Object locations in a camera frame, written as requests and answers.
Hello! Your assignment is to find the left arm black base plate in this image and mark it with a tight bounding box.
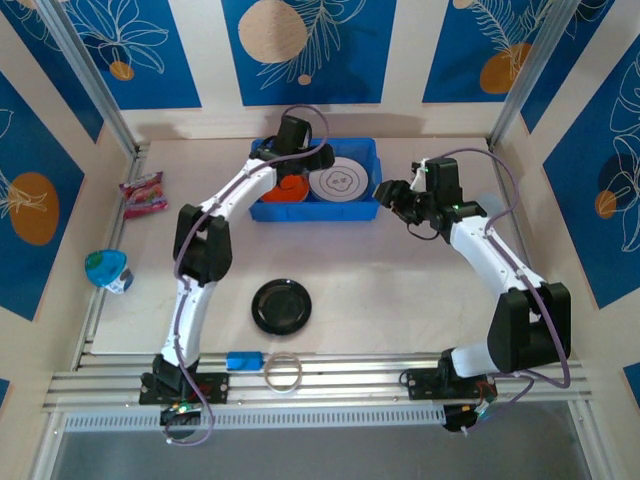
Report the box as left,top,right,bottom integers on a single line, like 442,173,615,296
138,372,231,406

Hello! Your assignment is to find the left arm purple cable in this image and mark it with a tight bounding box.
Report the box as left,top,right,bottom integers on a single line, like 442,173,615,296
163,103,331,447

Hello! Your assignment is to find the white plate with grey ring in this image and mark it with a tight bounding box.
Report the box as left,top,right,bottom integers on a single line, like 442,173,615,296
308,155,372,204

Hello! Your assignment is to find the white slotted cable duct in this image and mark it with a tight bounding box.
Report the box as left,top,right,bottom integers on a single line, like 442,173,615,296
62,404,447,434

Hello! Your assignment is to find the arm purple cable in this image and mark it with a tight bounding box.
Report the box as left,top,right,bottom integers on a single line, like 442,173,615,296
422,147,574,436
163,103,331,447

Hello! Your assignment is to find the orange plate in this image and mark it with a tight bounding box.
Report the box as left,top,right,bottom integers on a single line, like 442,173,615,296
259,172,310,203

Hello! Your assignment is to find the pink snack bag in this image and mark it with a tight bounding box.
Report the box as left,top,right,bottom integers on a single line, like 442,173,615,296
118,170,170,221

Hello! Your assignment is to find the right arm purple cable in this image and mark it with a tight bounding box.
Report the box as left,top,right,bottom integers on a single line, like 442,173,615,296
422,147,574,436

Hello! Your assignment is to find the clear tape ring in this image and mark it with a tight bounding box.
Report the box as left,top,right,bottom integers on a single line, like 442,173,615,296
263,351,304,396

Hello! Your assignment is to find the blue plastic bin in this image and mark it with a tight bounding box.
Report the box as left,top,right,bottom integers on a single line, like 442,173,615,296
248,138,384,223

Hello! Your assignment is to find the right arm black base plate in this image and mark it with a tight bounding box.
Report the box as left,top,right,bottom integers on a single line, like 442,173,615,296
402,367,499,401

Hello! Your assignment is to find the black plate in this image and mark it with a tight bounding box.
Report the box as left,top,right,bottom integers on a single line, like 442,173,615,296
251,278,314,335

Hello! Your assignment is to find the aluminium frame post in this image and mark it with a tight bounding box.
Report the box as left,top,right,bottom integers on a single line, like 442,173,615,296
37,0,144,156
489,0,586,151

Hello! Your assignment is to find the small blue box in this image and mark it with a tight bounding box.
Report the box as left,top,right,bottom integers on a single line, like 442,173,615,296
225,351,265,372

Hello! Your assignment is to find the aluminium side rail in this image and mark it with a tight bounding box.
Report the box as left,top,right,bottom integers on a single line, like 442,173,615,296
74,142,151,371
487,137,564,361

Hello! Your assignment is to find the blue jelly cup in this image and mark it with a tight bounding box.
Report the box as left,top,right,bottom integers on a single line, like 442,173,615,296
83,248,135,296

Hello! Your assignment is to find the long aluminium frame rail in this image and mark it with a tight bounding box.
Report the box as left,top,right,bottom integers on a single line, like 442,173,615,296
42,352,599,416

